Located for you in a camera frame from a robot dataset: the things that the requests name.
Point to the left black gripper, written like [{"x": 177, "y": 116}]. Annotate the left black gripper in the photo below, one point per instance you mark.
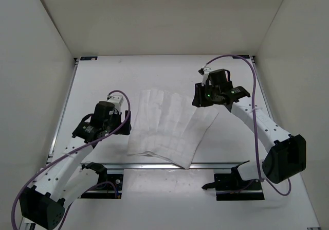
[{"x": 119, "y": 114}]

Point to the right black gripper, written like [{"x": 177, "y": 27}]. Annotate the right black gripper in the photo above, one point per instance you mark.
[{"x": 198, "y": 101}]

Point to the white pleated skirt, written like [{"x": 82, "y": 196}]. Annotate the white pleated skirt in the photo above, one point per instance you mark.
[{"x": 169, "y": 127}]

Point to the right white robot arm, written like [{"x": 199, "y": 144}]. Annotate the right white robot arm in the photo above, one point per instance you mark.
[{"x": 286, "y": 153}]

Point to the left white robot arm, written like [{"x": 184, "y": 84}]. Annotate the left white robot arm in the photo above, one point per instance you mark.
[{"x": 46, "y": 199}]

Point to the right blue corner label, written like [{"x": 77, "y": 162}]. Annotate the right blue corner label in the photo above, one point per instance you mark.
[{"x": 241, "y": 56}]

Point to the blue corner label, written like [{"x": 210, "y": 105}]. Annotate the blue corner label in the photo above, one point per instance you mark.
[
  {"x": 88, "y": 58},
  {"x": 241, "y": 56}
]

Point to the left blue corner label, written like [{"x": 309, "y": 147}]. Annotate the left blue corner label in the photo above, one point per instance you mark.
[{"x": 88, "y": 58}]

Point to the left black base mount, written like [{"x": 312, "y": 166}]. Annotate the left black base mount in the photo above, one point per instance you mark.
[{"x": 108, "y": 187}]

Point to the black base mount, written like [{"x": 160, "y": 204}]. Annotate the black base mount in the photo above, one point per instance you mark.
[
  {"x": 108, "y": 187},
  {"x": 231, "y": 187}
]

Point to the aluminium rail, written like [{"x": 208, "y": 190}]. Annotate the aluminium rail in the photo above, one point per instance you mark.
[{"x": 167, "y": 166}]

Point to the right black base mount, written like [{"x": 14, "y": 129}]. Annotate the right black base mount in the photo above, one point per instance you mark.
[{"x": 231, "y": 187}]

